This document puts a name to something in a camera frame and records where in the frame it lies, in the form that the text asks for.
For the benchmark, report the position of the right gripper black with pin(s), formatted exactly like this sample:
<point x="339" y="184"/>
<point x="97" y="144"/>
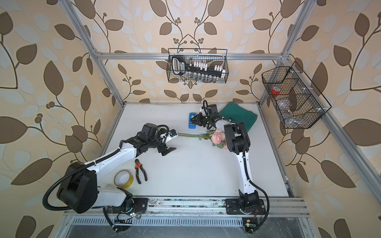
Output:
<point x="199" y="119"/>

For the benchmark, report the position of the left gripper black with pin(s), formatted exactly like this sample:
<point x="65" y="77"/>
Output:
<point x="164" y="147"/>

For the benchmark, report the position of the blue tape dispenser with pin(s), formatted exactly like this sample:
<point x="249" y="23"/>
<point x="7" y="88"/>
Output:
<point x="192" y="125"/>

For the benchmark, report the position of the pink flower bouquet green stems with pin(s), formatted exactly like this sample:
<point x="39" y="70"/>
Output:
<point x="217" y="137"/>

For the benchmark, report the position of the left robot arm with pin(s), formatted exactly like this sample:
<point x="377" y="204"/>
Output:
<point x="79" y="190"/>

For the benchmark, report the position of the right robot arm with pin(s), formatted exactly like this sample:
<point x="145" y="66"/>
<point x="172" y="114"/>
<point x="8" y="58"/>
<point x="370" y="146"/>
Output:
<point x="228" y="129"/>

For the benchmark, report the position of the yellow tape roll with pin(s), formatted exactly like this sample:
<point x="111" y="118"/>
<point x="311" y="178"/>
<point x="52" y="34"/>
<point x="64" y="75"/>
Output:
<point x="123" y="179"/>

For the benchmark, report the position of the green plastic tool case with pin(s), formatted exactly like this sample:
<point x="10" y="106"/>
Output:
<point x="236" y="113"/>

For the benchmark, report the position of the black socket set holder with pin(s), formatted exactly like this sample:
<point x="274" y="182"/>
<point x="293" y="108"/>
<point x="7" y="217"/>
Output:
<point x="192" y="66"/>

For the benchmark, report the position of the red small object in basket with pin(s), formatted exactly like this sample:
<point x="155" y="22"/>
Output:
<point x="275" y="90"/>

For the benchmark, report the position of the clear plastic bag in basket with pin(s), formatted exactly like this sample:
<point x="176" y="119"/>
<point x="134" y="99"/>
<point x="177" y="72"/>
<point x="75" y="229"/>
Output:
<point x="289" y="111"/>

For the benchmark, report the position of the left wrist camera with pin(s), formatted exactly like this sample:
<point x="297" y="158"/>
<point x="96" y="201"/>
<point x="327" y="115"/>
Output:
<point x="172" y="134"/>

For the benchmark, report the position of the black wire basket back wall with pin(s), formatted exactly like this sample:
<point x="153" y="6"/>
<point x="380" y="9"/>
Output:
<point x="213" y="53"/>

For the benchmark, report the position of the black wire basket wall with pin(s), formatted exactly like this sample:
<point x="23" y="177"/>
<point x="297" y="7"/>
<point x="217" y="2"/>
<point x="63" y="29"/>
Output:
<point x="213" y="53"/>
<point x="311" y="101"/>

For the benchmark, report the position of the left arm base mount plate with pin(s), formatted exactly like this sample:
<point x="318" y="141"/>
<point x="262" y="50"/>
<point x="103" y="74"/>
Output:
<point x="134" y="205"/>

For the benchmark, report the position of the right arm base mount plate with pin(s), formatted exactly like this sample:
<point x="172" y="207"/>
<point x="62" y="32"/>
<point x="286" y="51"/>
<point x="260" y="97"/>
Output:
<point x="235" y="207"/>

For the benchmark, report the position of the black wire basket right wall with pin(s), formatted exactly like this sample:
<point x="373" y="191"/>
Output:
<point x="311" y="101"/>

